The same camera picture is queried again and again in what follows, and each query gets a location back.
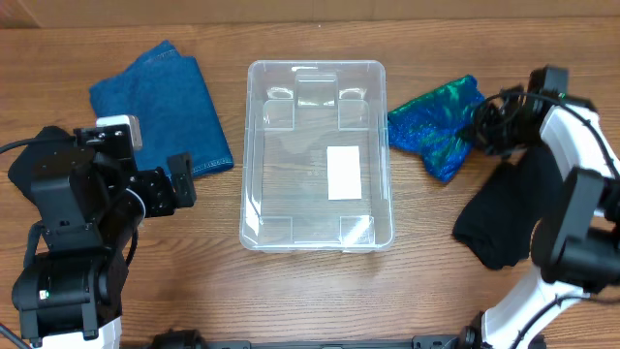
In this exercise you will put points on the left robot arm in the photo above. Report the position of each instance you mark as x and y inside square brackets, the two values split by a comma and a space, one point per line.
[77, 262]

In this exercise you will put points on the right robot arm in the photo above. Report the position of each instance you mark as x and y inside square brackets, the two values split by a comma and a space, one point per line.
[572, 261]

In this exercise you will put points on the black cloth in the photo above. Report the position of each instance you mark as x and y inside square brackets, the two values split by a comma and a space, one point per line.
[51, 139]
[498, 222]

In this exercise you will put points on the blue green sequin garment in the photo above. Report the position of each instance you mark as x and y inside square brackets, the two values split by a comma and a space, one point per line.
[429, 126]

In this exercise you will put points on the white label in bin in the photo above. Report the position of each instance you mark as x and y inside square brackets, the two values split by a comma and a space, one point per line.
[343, 173]

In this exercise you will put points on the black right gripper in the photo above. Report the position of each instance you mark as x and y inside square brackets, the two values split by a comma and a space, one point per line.
[488, 115]

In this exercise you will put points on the folded blue denim cloth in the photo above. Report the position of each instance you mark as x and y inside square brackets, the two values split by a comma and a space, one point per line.
[166, 92]

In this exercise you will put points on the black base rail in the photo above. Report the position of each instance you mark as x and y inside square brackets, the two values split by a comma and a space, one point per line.
[192, 339]

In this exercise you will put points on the clear plastic storage bin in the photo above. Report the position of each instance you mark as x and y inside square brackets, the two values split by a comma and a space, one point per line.
[295, 110]

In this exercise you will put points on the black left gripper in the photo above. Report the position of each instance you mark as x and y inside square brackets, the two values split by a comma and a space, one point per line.
[158, 191]

